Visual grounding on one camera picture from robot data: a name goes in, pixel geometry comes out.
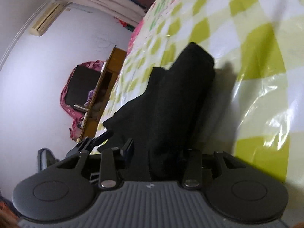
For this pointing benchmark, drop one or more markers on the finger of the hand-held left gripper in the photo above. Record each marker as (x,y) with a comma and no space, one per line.
(102,137)

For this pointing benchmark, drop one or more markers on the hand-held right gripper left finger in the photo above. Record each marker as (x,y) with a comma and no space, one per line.
(109,166)

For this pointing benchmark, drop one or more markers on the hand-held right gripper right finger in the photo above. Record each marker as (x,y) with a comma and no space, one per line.
(193,165)

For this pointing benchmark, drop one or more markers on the black pants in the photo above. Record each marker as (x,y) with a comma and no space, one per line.
(171,104)

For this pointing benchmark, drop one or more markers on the purple cloth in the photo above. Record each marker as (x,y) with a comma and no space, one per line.
(89,97)

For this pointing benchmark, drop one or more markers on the wooden desk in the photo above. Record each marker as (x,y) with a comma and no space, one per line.
(104,92)

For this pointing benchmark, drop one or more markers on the black monitor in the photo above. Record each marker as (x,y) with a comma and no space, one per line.
(82,83)

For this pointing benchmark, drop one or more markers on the red and green bag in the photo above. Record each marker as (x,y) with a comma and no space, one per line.
(123,25)

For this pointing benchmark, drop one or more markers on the green checked bedspread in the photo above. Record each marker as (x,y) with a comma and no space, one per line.
(237,52)

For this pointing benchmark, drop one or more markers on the beige air conditioner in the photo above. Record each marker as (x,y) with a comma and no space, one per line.
(46,19)

